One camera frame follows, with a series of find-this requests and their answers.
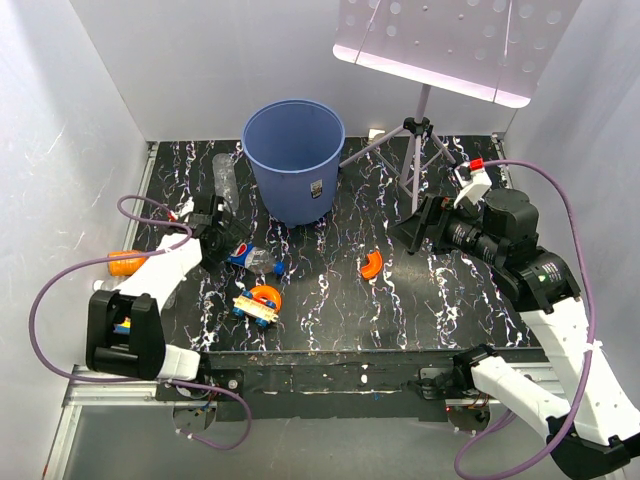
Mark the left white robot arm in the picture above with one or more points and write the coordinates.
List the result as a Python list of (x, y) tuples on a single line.
[(125, 336)]

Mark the clear plastic bottle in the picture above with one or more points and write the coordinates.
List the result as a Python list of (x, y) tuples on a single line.
[(107, 284)]

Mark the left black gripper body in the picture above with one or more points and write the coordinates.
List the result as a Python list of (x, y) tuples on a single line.
[(228, 239)]

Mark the lilac music stand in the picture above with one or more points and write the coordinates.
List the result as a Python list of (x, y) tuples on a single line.
[(495, 51)]

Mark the black base frame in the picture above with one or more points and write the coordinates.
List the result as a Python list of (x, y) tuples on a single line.
[(345, 384)]

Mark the blue yellow toy block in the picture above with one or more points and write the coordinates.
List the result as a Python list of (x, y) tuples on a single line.
[(124, 327)]

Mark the toy cart blue wheels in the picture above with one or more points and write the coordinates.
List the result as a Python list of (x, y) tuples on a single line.
[(264, 311)]

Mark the orange juice bottle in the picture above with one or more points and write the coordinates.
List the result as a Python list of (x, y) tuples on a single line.
[(125, 263)]

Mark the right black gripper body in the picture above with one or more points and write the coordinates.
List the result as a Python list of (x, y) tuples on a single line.
[(436, 211)]

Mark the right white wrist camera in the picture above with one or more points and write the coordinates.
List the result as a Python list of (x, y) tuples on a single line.
[(473, 180)]

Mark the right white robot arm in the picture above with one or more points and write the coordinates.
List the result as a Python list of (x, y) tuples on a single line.
[(593, 430)]

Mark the clear bottle white cap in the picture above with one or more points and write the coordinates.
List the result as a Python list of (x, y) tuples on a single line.
[(225, 180)]

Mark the Pepsi plastic bottle blue cap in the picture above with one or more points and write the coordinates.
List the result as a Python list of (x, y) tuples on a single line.
[(255, 259)]

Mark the orange curved track piece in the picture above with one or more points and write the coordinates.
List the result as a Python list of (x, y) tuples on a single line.
[(373, 265)]

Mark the orange ring toy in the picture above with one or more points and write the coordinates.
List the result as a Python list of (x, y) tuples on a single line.
[(268, 296)]

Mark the blue plastic bin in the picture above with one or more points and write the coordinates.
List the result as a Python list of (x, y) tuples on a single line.
[(294, 148)]

